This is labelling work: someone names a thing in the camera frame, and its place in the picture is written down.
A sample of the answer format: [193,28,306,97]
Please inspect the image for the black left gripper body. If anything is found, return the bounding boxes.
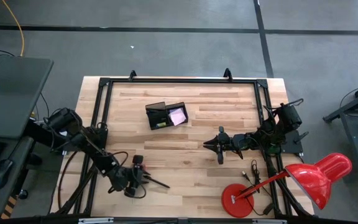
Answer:
[109,155,145,197]

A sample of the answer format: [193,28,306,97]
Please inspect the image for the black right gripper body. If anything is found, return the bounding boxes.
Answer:
[216,126,241,165]

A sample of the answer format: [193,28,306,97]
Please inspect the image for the black pen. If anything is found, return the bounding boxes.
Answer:
[143,174,171,189]

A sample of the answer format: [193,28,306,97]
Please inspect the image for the pink sticky note pad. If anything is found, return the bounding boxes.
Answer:
[168,108,188,127]

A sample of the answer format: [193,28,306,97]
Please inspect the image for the black mesh desk organizer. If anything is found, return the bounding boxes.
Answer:
[145,101,190,131]

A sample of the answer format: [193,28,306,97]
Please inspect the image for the black rig crossbar silver brackets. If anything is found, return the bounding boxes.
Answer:
[0,214,358,224]

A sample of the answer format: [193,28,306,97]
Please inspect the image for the red desk lamp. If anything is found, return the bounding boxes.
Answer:
[221,152,353,218]

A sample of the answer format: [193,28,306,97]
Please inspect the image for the black computer mouse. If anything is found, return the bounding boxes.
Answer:
[0,159,14,190]

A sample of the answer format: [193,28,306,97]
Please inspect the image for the grey side desk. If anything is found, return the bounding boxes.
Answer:
[0,55,55,218]

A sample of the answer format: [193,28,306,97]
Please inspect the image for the black lamp power cord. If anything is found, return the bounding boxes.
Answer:
[240,159,275,217]

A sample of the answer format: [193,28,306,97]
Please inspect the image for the black metal table frame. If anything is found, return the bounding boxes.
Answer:
[50,67,315,218]

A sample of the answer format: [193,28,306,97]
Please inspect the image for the yellow cable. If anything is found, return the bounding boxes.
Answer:
[1,0,25,57]

